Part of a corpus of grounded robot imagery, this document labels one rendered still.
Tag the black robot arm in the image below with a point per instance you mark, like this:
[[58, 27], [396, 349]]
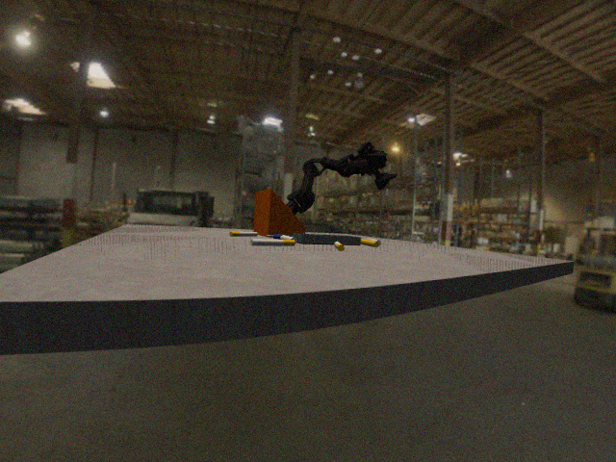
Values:
[[305, 196]]

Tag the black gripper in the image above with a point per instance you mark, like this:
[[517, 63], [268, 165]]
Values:
[[370, 166]]

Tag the blue stylus with white tip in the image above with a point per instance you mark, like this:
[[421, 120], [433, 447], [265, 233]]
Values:
[[277, 236]]

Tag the keyboard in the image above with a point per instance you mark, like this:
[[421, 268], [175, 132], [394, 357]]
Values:
[[326, 239]]

